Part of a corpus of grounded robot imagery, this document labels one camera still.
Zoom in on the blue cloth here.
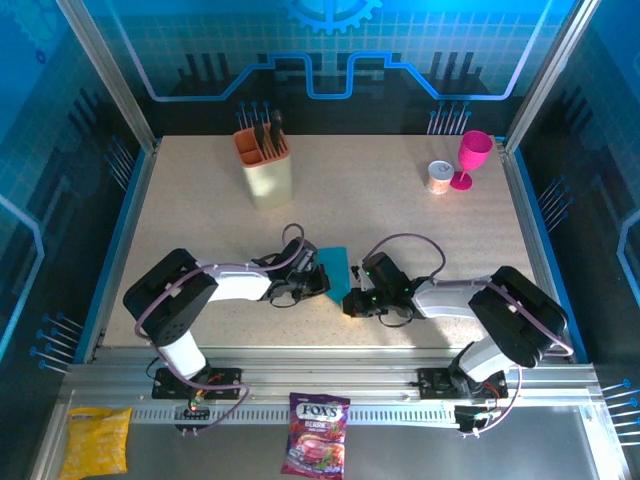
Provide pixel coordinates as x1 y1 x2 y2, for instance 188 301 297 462
317 244 350 305

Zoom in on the cream knife block orange top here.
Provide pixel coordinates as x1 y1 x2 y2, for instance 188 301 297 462
233 127 295 213

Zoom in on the orange drink can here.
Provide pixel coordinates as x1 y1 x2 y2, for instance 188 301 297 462
426 160 455 196

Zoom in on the purple candy bag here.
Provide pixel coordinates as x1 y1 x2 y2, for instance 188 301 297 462
280 392 352 476

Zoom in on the right small circuit board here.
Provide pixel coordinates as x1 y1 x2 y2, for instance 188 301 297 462
453 404 501 435

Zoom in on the small circuit board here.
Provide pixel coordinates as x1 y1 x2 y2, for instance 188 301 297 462
172 397 214 421
453 404 501 435

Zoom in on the left small circuit board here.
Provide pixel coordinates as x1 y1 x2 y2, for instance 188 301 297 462
172 397 214 421

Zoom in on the pink plastic goblet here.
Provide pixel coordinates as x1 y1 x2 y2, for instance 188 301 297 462
448 130 495 193

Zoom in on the yellow snack bag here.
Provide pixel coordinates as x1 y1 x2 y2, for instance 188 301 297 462
58 406 134 480

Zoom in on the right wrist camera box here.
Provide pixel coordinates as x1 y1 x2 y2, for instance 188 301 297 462
350 259 374 292

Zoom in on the aluminium front frame rail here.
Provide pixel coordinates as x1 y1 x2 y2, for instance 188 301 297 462
62 344 601 407

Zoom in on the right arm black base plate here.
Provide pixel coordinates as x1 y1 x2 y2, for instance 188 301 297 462
417 367 510 401

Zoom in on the white slotted cable duct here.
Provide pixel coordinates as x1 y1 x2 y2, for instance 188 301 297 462
130 405 461 426

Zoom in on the thick black knife handle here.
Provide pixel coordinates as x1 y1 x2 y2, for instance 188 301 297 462
271 110 287 151

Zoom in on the right table side rail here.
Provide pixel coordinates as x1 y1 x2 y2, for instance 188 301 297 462
499 139 589 364

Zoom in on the table side rail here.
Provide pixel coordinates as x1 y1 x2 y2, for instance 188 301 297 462
499 139 589 364
82 142 161 364

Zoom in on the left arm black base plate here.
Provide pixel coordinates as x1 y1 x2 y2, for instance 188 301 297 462
151 367 243 401

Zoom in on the left table side rail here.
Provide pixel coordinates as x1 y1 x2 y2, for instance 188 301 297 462
82 142 161 364

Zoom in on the right aluminium frame post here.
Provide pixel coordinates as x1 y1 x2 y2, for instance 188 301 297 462
503 0 602 154

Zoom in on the aluminium frame post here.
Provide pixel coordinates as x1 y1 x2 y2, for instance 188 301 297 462
54 0 162 154
503 0 602 154

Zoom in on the left aluminium frame post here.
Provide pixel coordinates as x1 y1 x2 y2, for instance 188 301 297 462
54 0 162 154

